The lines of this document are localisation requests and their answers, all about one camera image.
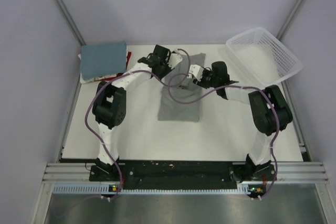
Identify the right corner aluminium post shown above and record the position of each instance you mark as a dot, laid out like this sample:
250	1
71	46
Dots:
294	11

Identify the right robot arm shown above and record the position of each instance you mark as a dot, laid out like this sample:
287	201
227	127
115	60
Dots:
269	109

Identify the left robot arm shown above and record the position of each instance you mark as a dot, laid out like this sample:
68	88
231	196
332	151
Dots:
110	106

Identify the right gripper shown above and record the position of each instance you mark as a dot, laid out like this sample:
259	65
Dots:
200	84

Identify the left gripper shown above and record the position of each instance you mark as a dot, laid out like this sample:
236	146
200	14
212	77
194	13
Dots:
168	69

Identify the corner aluminium post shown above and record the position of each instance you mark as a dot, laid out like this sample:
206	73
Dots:
70	21
294	11

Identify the folded blue t-shirt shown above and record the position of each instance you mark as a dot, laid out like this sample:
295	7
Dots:
116	50

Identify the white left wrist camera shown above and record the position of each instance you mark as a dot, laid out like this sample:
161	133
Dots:
175	59

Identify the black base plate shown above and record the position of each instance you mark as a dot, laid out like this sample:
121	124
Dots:
172	175

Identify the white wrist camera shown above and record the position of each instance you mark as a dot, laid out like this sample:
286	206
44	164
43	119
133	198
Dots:
195	72
175	59

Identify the grey t-shirt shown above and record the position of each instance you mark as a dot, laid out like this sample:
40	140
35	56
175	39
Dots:
180	102

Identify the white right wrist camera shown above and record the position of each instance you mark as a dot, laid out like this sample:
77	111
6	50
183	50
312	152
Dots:
195	72

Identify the white plastic basket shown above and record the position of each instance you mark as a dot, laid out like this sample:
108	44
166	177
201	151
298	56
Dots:
263	57

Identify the left corner aluminium post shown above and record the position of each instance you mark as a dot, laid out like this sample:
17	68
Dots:
70	21

